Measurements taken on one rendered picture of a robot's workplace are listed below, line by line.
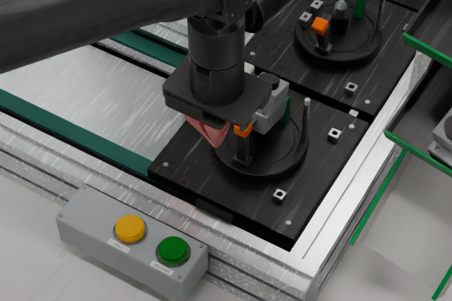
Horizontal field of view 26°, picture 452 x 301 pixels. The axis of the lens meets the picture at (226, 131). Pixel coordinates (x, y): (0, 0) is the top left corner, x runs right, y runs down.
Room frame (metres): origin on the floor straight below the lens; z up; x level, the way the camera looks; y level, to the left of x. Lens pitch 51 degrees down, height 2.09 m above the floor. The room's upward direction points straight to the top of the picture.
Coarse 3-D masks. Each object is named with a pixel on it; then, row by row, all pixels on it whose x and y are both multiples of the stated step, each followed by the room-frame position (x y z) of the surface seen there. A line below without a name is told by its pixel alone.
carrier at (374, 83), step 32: (320, 0) 1.20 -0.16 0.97; (352, 0) 1.20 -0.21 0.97; (384, 0) 1.10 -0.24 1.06; (288, 32) 1.12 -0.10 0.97; (352, 32) 1.10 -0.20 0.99; (384, 32) 1.12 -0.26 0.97; (256, 64) 1.05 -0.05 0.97; (288, 64) 1.05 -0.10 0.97; (320, 64) 1.05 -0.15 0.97; (352, 64) 1.04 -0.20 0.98; (384, 64) 1.05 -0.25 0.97; (320, 96) 0.99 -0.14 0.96; (352, 96) 0.98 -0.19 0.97; (384, 96) 0.98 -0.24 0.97
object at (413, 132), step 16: (432, 64) 0.79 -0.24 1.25; (432, 80) 0.78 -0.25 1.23; (448, 80) 0.78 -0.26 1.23; (416, 96) 0.77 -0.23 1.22; (432, 96) 0.77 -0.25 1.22; (448, 96) 0.76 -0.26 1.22; (400, 112) 0.74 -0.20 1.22; (416, 112) 0.75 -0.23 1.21; (432, 112) 0.75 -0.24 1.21; (400, 128) 0.73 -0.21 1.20; (416, 128) 0.73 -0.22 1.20; (432, 128) 0.73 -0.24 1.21; (400, 144) 0.71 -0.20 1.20; (416, 144) 0.71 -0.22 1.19; (432, 160) 0.68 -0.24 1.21
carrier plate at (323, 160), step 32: (192, 128) 0.92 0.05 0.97; (320, 128) 0.92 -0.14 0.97; (352, 128) 0.92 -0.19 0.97; (160, 160) 0.86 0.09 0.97; (192, 160) 0.86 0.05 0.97; (320, 160) 0.86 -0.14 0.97; (192, 192) 0.81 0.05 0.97; (224, 192) 0.80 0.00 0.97; (256, 192) 0.80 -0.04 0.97; (288, 192) 0.80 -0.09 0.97; (320, 192) 0.80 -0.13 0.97; (256, 224) 0.75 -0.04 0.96; (288, 224) 0.75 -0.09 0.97
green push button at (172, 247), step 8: (168, 240) 0.72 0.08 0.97; (176, 240) 0.72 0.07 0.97; (160, 248) 0.71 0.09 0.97; (168, 248) 0.71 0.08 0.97; (176, 248) 0.71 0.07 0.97; (184, 248) 0.71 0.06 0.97; (160, 256) 0.70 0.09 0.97; (168, 256) 0.70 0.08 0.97; (176, 256) 0.70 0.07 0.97; (184, 256) 0.70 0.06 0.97
